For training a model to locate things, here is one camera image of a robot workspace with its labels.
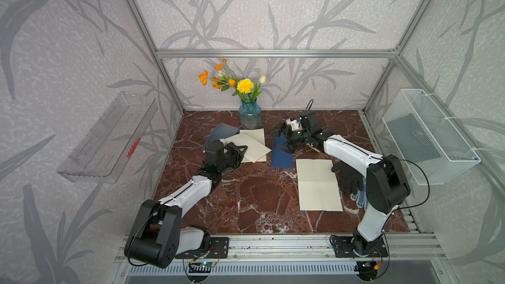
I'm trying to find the aluminium front rail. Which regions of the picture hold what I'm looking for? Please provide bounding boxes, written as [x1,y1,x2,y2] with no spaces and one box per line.
[114,233,447,263]

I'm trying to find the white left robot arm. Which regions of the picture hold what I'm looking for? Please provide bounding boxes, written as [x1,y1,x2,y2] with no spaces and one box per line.
[124,140,248,268]

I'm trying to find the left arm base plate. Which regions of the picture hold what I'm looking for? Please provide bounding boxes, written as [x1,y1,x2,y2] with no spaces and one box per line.
[175,237,230,260]

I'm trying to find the yellow orange artificial flowers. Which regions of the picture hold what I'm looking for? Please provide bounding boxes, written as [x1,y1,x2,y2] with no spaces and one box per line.
[198,58,267,104]

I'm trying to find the right circuit board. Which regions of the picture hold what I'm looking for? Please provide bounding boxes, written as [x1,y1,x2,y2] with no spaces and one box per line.
[355,261,383,276]

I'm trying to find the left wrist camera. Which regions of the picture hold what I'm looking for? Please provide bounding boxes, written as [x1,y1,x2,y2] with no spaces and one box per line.
[204,140,225,165]

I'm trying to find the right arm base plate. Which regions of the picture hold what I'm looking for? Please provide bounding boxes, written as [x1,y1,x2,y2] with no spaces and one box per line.
[330,235,389,258]

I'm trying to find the dark blue envelope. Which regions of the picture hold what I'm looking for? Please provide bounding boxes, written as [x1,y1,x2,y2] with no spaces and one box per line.
[271,135,293,169]

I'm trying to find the circuit board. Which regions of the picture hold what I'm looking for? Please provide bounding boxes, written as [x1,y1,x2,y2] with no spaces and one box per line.
[188,260,216,273]
[355,261,383,276]

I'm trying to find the blue glass vase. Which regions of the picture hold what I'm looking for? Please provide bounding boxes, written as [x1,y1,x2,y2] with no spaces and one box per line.
[239,100,261,130]

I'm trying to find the beige lined letter paper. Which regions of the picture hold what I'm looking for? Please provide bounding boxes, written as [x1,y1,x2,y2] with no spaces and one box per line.
[224,133,271,163]

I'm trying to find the blue dotted white glove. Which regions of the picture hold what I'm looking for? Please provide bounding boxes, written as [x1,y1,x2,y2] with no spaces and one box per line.
[351,189,369,210]

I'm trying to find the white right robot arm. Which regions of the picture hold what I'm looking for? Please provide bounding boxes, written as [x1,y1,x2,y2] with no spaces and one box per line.
[275,117,411,256]

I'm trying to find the cream unfolded paper sheet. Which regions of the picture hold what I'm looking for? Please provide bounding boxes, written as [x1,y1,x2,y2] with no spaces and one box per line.
[296,159,343,212]

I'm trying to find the clear acrylic wall shelf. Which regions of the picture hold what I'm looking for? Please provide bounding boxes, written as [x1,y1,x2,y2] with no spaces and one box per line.
[57,92,159,184]

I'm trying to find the cream envelope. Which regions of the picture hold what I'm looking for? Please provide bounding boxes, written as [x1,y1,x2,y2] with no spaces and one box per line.
[239,129,267,163]

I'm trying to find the black work glove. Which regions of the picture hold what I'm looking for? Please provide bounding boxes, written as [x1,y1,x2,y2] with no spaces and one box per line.
[331,161,364,195]

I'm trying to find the white wire mesh basket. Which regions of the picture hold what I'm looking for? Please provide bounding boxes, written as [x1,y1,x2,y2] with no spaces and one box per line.
[383,89,481,185]

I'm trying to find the left circuit board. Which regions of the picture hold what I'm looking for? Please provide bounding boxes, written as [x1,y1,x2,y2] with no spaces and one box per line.
[188,260,216,273]

